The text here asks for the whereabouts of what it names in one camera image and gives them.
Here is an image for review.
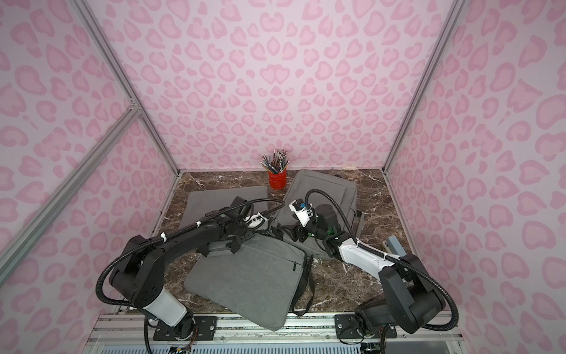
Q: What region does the grey laptop sleeve top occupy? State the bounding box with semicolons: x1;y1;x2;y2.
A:
179;186;268;229

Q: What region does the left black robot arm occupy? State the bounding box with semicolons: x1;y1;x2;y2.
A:
95;198;284;339

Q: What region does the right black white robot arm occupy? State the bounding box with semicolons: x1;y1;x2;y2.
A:
289;189;459;349

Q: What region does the grey backpack at back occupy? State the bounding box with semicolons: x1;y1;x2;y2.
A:
273;170;358;260

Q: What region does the red pencil cup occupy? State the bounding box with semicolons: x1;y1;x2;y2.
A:
268;171;287;190

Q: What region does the bundle of pencils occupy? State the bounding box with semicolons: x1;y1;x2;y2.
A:
261;149;289;174

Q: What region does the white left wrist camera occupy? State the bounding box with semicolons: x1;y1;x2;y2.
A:
244;212;268;230

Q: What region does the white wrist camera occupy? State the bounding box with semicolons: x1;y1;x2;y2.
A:
244;212;268;230
289;199;315;227

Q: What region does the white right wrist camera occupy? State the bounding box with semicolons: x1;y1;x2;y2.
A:
289;199;315;227

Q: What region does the grey laptop bag with strap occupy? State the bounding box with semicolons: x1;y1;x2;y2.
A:
184;235;315;331

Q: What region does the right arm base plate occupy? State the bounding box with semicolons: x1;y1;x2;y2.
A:
334;314;397;341

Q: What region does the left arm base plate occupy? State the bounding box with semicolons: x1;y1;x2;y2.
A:
153;316;218;342

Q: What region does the aluminium front rail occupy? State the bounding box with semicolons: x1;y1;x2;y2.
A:
83;312;465;354

